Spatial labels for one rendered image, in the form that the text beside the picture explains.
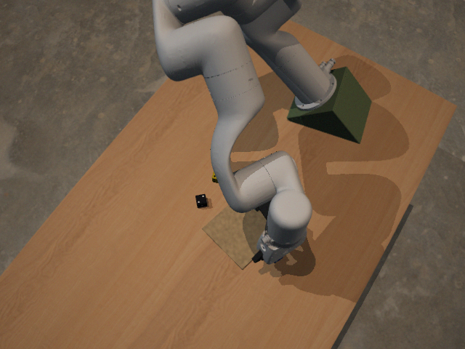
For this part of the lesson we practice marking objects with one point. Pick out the tan textured mat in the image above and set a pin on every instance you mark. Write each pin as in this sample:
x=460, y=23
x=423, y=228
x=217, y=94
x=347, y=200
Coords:
x=237, y=233

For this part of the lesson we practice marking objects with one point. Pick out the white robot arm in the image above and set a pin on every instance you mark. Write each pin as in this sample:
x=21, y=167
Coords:
x=216, y=49

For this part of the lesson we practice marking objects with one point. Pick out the black die with white pips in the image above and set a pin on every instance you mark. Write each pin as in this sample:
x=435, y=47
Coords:
x=201, y=200

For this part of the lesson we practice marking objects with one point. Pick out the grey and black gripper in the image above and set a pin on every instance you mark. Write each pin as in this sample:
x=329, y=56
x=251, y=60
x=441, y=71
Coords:
x=271, y=253

